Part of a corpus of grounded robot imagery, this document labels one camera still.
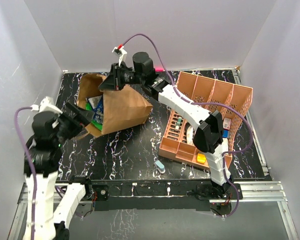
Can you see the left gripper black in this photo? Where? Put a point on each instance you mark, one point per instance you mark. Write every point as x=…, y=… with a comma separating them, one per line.
x=84, y=115

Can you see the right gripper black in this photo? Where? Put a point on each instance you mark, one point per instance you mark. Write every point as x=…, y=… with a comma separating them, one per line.
x=114, y=81

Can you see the brown paper bag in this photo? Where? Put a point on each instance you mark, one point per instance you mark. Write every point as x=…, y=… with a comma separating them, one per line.
x=122, y=109

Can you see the green cassava chips bag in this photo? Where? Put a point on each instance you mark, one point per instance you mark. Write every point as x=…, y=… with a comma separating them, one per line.
x=99, y=126

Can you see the blue chips bag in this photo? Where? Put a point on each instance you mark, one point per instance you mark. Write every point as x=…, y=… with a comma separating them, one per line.
x=97, y=105

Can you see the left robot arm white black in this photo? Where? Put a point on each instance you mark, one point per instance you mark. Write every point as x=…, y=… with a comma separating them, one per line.
x=51, y=127

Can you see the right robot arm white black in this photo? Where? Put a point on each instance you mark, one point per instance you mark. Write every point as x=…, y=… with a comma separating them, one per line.
x=207, y=126

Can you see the white green tube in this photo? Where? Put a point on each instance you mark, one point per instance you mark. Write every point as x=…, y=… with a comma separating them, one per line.
x=178, y=123

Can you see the small blue white stapler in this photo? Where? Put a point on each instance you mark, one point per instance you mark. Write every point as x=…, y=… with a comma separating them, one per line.
x=160, y=167

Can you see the yellow block in tray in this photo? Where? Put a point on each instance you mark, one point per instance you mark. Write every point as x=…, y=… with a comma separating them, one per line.
x=201, y=158

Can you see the orange plastic organizer tray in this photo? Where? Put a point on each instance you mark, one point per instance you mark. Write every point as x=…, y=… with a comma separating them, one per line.
x=231, y=100

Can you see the blue square box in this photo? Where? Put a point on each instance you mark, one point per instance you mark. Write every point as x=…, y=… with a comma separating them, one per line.
x=225, y=133

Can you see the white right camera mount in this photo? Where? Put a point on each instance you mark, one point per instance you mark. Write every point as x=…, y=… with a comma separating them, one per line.
x=121, y=53

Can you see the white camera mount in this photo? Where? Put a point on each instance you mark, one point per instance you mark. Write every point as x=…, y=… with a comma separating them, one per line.
x=46, y=105
x=121, y=53

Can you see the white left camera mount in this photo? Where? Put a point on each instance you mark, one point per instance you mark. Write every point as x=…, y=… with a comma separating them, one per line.
x=46, y=105

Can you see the aluminium front rail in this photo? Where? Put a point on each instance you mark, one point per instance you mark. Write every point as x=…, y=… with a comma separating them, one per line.
x=247, y=210

